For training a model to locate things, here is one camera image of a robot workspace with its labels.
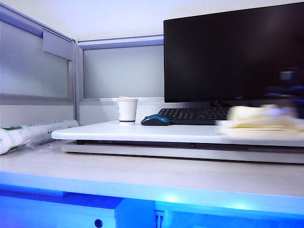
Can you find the blue robot base frame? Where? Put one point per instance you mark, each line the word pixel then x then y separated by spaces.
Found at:
pixel 71 209

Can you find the grey partition name plate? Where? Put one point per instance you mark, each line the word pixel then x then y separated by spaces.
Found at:
pixel 57 45

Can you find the black computer monitor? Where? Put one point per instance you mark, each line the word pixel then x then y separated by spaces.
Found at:
pixel 225 59

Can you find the grey rear partition panel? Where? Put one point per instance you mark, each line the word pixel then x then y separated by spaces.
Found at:
pixel 118 71

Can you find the white desk riser base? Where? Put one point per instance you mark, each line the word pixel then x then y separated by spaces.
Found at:
pixel 166 153

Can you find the white paper cup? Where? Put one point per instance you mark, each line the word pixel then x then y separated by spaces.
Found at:
pixel 127 111

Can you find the clear plastic wrapper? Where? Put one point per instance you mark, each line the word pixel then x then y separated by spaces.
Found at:
pixel 42 147

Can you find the white printed roll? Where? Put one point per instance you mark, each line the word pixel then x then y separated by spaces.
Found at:
pixel 47 129

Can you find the white bracket block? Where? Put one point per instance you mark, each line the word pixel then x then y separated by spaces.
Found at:
pixel 134 213

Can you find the black and blue mouse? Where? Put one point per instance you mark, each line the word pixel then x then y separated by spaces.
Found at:
pixel 154 120

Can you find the white desk riser platform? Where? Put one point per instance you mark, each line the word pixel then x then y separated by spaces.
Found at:
pixel 142 133

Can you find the grey side partition panel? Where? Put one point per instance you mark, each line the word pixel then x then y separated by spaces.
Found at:
pixel 33 78

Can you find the white tube with green label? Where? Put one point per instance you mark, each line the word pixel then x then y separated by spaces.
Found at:
pixel 12 140

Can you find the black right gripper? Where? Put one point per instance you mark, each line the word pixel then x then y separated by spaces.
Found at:
pixel 287 95

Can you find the cream cloth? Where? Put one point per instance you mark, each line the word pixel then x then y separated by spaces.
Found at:
pixel 256 123

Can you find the black keyboard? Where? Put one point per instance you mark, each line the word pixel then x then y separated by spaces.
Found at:
pixel 190 115

